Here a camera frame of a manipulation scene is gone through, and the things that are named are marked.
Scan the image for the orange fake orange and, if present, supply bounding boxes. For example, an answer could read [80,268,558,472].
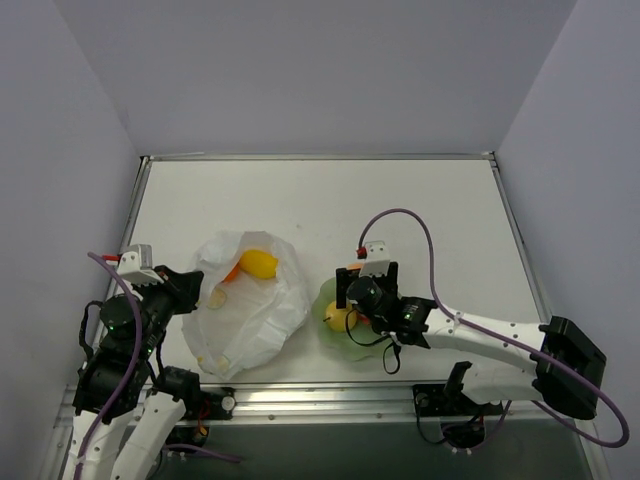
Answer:
[223,264,240,283]

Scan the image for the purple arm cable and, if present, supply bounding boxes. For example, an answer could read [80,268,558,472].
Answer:
[355,207,631,449]
[74,251,146,466]

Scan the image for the yellow fake lemon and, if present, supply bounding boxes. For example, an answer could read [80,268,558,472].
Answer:
[238,249,279,280]

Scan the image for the aluminium table frame rail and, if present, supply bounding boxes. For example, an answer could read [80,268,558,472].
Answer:
[54,152,599,426]

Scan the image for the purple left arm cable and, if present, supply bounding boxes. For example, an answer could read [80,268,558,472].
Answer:
[74,251,146,466]

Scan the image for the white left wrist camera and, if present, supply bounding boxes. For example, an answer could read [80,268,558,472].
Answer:
[116,244,163,286]

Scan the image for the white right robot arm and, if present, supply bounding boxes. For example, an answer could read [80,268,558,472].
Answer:
[335,262,607,420]

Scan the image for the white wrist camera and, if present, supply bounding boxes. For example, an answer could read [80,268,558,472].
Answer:
[116,244,163,286]
[356,241,391,277]

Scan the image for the green glass plate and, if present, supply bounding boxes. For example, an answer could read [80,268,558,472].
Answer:
[311,278,391,362]

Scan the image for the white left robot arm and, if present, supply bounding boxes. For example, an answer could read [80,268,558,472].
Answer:
[63,266,203,479]

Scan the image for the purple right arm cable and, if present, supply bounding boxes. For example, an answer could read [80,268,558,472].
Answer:
[355,207,631,449]

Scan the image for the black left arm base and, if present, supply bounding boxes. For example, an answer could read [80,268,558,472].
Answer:
[165,387,237,454]

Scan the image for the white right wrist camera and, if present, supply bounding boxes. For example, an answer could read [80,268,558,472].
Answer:
[356,241,391,277]

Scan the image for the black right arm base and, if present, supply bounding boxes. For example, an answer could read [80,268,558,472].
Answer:
[412,383,508,455]

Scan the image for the yellow fake pear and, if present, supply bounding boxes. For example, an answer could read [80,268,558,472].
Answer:
[324,301,358,333]

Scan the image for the white plastic bag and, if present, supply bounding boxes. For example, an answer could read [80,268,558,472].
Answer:
[182,230,311,381]

